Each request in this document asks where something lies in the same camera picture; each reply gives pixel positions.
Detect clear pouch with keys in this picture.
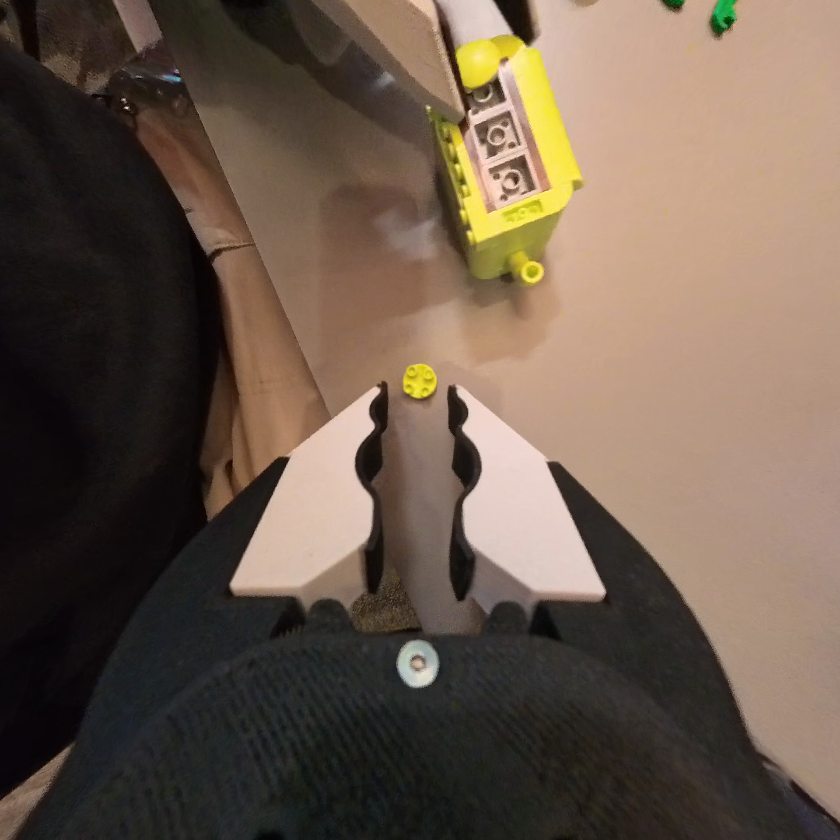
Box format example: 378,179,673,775
98,59,188,129

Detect scattered green leaf pieces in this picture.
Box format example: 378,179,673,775
659,0,740,37

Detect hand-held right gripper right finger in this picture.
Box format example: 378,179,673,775
448,383,608,616

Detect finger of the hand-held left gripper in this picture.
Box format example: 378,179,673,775
307,0,475,126
435,0,540,48

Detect lime green toy brick box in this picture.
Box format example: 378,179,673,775
425,36,585,287

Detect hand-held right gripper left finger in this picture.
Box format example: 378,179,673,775
228,382,389,610

